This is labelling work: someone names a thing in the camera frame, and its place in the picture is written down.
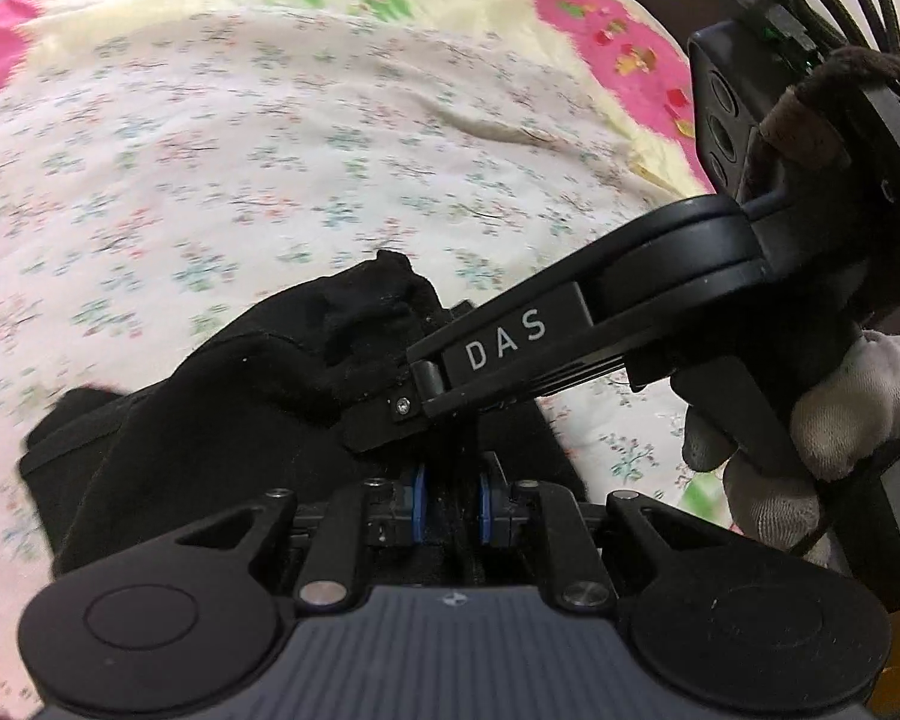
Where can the black pants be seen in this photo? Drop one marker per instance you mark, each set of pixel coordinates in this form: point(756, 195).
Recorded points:
point(291, 394)

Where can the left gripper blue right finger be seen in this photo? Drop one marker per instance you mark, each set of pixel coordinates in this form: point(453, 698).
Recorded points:
point(496, 508)

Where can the white gloved right hand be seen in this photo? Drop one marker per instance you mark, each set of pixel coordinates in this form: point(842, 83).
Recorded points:
point(852, 413)

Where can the black camera box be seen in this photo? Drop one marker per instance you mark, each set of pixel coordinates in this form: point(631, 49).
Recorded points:
point(740, 67)

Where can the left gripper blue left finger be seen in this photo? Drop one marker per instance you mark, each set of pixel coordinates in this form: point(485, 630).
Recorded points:
point(412, 509)

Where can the floral white bed sheet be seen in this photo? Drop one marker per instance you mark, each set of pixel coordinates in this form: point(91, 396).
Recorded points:
point(155, 184)

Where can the pink yellow cartoon quilt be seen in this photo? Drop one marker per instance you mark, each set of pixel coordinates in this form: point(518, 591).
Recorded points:
point(628, 63)

